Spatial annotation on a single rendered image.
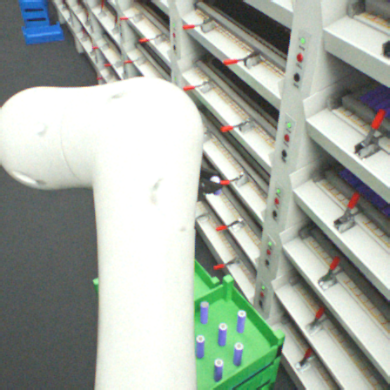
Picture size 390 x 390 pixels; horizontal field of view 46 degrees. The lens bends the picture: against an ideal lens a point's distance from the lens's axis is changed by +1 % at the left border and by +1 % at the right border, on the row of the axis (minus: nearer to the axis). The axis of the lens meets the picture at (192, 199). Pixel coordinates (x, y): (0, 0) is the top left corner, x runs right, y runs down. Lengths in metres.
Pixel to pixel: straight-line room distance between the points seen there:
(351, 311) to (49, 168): 0.83
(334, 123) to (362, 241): 0.25
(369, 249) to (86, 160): 0.70
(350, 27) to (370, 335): 0.64
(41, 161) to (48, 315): 1.38
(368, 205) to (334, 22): 0.38
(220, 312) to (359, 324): 0.32
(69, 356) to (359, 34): 1.32
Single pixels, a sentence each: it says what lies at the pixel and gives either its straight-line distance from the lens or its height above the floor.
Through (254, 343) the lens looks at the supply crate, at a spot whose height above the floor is 0.48.
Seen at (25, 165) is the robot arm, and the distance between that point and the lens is 0.47.
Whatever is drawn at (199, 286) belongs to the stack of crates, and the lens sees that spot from 1.39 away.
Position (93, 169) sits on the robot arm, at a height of 1.17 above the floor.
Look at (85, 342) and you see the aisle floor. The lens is 1.70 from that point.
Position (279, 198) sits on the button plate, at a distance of 1.18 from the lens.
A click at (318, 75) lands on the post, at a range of 0.97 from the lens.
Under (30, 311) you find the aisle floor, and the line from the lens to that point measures 1.84.
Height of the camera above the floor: 1.40
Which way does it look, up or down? 40 degrees down
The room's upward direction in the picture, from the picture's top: straight up
